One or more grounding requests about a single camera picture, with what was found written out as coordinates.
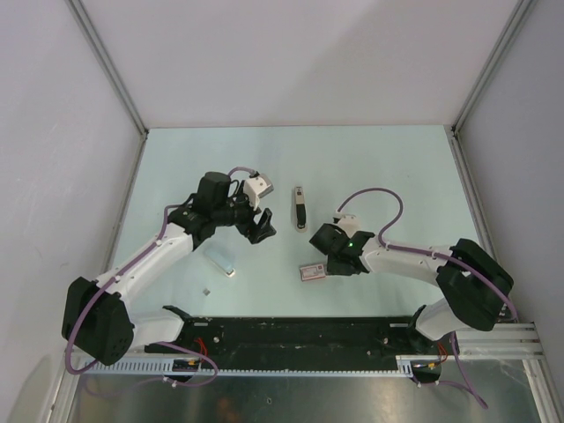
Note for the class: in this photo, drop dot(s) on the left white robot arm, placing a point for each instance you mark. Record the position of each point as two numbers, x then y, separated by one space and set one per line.
98 317

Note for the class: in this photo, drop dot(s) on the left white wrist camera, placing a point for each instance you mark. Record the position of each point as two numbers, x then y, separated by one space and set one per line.
256 187

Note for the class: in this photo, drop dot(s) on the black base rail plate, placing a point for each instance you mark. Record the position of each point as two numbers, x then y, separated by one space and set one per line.
303 343

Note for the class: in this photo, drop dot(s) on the aluminium frame rails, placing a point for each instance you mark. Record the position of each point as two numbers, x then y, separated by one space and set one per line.
535 365

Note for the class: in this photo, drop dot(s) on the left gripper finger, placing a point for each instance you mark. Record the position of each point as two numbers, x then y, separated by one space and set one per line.
266 218
259 234

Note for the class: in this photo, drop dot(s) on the grey slotted cable duct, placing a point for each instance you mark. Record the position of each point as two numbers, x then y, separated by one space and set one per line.
169 367

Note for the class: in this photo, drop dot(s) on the red white staples box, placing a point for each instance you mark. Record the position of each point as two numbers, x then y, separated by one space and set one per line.
312 272

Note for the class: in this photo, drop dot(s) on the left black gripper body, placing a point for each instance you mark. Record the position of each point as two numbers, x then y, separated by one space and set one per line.
238 213

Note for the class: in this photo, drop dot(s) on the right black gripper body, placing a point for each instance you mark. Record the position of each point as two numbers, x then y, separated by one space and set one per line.
334 269

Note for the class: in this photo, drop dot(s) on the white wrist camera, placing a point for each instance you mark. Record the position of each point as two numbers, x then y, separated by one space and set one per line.
349 223
256 187

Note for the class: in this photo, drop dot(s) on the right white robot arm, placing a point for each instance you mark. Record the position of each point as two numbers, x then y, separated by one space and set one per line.
474 286

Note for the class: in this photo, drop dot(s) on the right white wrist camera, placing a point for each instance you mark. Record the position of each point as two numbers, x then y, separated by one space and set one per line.
349 223

